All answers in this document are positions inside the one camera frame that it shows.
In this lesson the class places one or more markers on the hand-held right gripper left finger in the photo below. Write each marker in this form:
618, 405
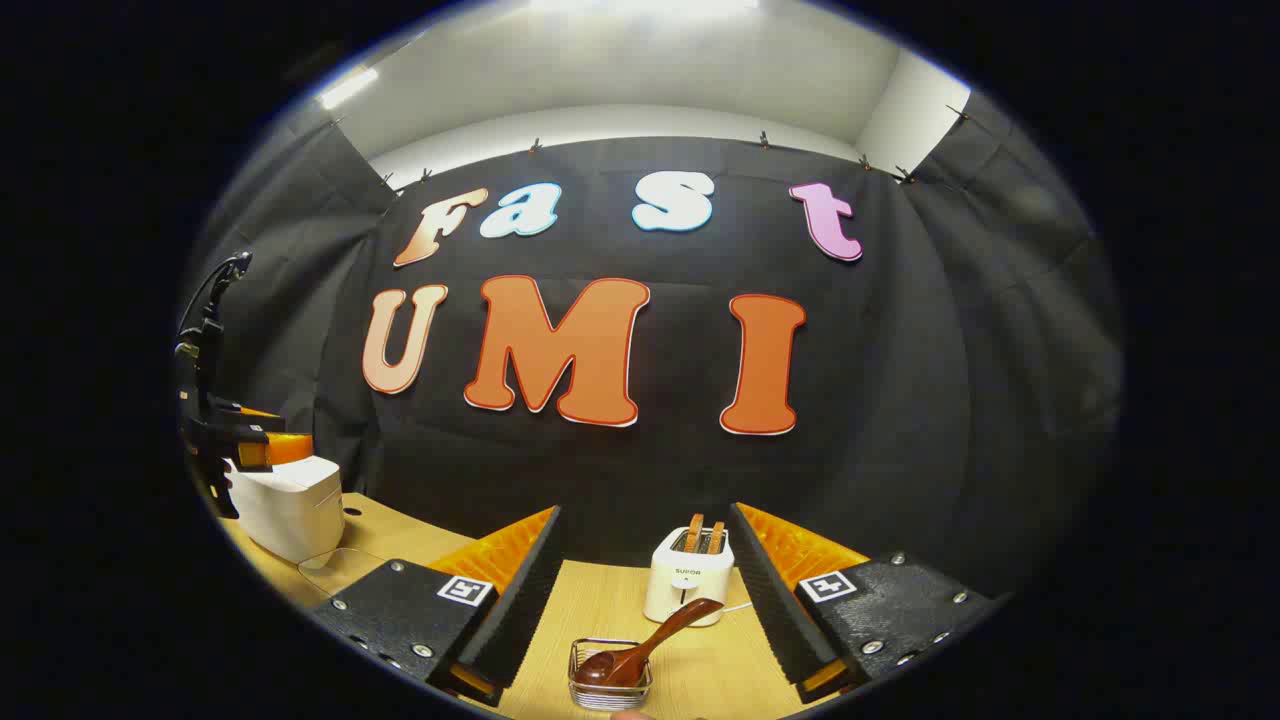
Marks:
520, 610

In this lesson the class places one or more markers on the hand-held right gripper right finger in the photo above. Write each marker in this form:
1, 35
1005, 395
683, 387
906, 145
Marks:
775, 610

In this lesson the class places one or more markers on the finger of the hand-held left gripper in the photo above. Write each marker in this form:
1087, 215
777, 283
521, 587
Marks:
280, 450

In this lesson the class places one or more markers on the white rice cooker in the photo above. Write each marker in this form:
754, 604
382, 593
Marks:
290, 505

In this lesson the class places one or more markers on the brown wooden spoon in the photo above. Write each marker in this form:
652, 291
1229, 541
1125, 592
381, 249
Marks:
650, 640

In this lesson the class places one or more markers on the white toaster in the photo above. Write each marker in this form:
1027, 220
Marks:
685, 590

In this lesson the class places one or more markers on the brown toast slice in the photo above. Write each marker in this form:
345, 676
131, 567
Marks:
716, 537
693, 532

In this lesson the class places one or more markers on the black backdrop cloth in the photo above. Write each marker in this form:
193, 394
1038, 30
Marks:
900, 400

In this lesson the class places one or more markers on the ceiling light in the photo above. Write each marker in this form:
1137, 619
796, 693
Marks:
348, 88

